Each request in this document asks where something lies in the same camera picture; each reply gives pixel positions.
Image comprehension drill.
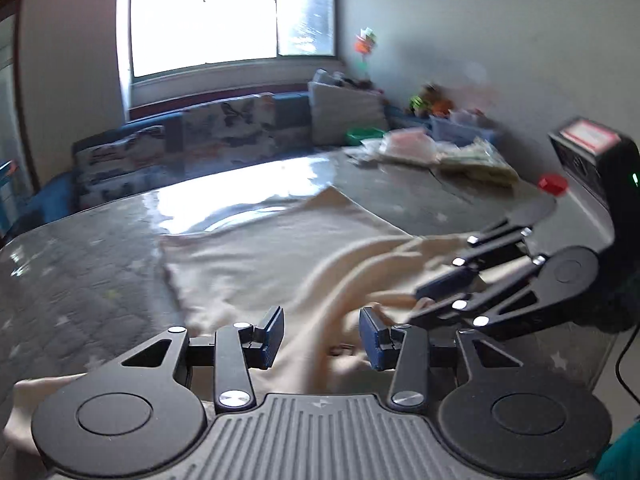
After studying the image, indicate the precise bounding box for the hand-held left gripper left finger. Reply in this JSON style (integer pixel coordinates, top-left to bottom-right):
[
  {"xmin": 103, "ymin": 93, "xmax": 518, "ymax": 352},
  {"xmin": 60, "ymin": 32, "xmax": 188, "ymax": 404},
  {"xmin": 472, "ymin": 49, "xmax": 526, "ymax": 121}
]
[{"xmin": 121, "ymin": 305, "xmax": 286, "ymax": 414}]

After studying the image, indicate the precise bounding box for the teddy bear with green vest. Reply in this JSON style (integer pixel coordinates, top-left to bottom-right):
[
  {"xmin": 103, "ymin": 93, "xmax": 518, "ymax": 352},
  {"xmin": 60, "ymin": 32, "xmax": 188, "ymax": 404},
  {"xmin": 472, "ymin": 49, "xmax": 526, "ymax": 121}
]
[{"xmin": 407, "ymin": 85, "xmax": 441, "ymax": 116}]

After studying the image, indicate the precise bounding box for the clear plastic storage box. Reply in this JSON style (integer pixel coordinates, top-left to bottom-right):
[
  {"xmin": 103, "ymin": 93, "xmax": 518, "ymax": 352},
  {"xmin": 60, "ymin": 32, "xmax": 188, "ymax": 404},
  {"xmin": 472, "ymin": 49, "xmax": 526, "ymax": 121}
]
[{"xmin": 430, "ymin": 110, "xmax": 501, "ymax": 143}]

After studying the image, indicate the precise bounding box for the dark wooden door frame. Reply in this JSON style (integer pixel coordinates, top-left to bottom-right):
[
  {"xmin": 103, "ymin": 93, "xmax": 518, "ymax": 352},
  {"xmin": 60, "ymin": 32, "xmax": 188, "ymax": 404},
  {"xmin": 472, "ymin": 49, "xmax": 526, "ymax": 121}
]
[{"xmin": 0, "ymin": 0, "xmax": 41, "ymax": 211}]

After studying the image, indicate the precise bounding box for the cream sweater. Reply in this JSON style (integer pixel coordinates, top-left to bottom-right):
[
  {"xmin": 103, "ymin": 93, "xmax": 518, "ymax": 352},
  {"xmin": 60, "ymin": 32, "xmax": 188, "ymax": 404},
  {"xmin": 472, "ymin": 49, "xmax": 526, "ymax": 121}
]
[{"xmin": 2, "ymin": 185, "xmax": 506, "ymax": 461}]

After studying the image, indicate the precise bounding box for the black and white plush toy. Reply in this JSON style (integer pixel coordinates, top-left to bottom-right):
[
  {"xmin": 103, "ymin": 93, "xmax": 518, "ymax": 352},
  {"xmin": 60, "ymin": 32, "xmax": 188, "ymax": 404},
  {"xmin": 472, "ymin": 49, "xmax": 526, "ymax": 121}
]
[{"xmin": 312, "ymin": 69, "xmax": 376, "ymax": 92}]

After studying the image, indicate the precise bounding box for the grey pillow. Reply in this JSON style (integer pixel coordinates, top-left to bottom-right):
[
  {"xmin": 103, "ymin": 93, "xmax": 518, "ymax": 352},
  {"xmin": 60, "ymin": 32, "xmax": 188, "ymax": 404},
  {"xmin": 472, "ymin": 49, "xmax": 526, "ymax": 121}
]
[{"xmin": 307, "ymin": 80, "xmax": 391, "ymax": 148}]

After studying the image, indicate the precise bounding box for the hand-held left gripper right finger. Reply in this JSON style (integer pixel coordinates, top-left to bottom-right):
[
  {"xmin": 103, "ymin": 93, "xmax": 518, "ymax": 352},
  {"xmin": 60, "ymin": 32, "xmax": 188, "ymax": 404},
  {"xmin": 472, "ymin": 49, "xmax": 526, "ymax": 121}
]
[{"xmin": 359, "ymin": 306, "xmax": 524, "ymax": 414}]

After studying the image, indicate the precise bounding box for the colourful pinwheel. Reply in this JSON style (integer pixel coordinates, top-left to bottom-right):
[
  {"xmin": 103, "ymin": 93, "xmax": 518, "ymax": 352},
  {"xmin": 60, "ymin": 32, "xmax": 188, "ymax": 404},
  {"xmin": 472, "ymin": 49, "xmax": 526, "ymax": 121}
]
[{"xmin": 354, "ymin": 27, "xmax": 379, "ymax": 83}]

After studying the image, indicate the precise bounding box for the yellow patterned packaged cloth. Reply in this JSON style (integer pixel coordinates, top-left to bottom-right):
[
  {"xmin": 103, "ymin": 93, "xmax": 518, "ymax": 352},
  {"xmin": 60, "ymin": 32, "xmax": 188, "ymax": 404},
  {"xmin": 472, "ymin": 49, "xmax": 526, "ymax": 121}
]
[{"xmin": 440, "ymin": 140, "xmax": 521, "ymax": 188}]

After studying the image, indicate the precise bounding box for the red plastic box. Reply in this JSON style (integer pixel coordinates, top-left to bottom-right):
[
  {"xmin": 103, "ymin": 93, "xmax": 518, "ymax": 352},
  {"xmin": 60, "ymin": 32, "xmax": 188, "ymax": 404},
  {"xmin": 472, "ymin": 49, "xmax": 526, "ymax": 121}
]
[{"xmin": 538, "ymin": 174, "xmax": 569, "ymax": 195}]

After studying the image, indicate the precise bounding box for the green plastic basin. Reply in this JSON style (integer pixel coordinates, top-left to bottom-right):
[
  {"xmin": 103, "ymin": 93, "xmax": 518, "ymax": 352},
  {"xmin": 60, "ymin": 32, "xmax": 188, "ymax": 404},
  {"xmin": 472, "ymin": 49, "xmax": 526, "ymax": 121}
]
[{"xmin": 346, "ymin": 127, "xmax": 388, "ymax": 146}]

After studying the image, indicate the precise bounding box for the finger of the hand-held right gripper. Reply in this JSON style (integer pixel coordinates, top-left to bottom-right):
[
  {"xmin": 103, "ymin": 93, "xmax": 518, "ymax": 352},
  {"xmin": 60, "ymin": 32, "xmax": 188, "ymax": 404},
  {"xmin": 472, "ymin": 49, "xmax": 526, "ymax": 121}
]
[
  {"xmin": 415, "ymin": 220, "xmax": 543, "ymax": 301},
  {"xmin": 406, "ymin": 257, "xmax": 553, "ymax": 342}
]

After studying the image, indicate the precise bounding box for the person's right forearm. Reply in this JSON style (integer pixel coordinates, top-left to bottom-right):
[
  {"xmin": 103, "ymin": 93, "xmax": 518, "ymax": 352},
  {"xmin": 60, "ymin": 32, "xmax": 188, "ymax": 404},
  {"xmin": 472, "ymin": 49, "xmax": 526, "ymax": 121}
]
[{"xmin": 594, "ymin": 420, "xmax": 640, "ymax": 480}]

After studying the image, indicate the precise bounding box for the blue sofa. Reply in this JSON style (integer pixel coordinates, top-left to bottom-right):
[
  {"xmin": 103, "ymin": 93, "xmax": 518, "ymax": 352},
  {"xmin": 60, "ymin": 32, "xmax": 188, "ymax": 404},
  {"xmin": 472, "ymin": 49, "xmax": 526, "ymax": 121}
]
[{"xmin": 20, "ymin": 91, "xmax": 501, "ymax": 226}]

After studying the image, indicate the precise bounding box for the butterfly print cushion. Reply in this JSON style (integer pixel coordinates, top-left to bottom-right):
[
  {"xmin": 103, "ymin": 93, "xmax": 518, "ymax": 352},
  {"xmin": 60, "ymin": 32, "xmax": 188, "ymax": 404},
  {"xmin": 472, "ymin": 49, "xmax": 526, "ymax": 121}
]
[
  {"xmin": 75, "ymin": 125, "xmax": 168, "ymax": 211},
  {"xmin": 180, "ymin": 95, "xmax": 277, "ymax": 176}
]

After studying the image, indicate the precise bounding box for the pink and white plastic bag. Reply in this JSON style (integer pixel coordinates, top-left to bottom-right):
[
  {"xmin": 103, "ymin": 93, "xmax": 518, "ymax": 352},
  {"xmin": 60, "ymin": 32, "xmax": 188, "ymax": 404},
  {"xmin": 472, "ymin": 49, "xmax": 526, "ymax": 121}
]
[{"xmin": 380, "ymin": 127, "xmax": 442, "ymax": 166}]

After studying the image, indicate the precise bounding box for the window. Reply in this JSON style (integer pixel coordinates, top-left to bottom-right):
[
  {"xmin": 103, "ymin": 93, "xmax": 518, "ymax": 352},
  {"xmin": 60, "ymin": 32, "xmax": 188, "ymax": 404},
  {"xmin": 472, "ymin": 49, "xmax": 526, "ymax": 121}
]
[{"xmin": 117, "ymin": 0, "xmax": 338, "ymax": 111}]

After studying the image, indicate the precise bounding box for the crumpled white plastic bag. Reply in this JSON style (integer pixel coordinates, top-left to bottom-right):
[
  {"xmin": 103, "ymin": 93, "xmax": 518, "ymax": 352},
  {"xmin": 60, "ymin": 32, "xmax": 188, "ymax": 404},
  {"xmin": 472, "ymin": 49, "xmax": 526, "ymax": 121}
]
[{"xmin": 345, "ymin": 140, "xmax": 386, "ymax": 164}]

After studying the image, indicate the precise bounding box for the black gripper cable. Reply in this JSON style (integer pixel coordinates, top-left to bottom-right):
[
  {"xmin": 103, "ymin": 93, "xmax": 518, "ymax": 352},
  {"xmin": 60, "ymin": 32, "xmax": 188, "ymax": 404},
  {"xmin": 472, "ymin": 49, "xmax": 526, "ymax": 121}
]
[{"xmin": 615, "ymin": 332, "xmax": 640, "ymax": 397}]

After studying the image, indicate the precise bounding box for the grey quilted star table cover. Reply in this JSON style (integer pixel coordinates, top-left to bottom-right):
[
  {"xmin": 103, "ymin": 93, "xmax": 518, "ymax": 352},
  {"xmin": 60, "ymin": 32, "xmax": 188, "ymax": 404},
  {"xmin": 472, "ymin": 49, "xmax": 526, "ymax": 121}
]
[{"xmin": 0, "ymin": 149, "xmax": 621, "ymax": 480}]

